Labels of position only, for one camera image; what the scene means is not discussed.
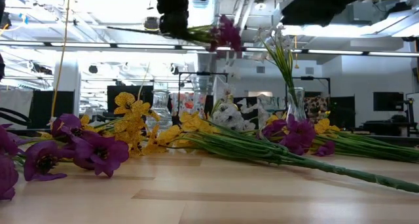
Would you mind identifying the black wall monitor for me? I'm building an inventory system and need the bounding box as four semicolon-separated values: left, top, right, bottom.
373;92;405;112

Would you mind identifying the clear ribbed glass vase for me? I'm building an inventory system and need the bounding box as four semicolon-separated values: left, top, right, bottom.
146;89;174;133

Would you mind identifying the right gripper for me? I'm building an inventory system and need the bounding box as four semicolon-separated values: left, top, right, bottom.
281;0;328;27

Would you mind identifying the black partition panel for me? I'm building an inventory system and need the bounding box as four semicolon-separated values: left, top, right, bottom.
107;85;155;122
27;90;75;130

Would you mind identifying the white and teal fabric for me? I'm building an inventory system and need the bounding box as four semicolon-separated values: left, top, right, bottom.
257;93;287;126

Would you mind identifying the clear slim glass vase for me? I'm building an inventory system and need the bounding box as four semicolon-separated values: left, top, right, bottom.
285;87;308;122

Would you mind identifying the white artificial flower bunch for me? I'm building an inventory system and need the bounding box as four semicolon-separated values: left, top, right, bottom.
253;22;301;119
211;86;251;132

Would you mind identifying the white pillar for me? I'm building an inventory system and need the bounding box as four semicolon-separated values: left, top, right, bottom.
54;62;81;120

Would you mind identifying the long yellow extension cable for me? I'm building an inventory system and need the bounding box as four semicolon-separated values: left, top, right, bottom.
50;0;72;119

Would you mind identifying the floral patterned fabric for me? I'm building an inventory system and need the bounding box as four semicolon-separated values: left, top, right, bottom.
172;92;210;120

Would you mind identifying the dark office desk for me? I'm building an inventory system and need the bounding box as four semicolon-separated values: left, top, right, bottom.
361;119;419;137

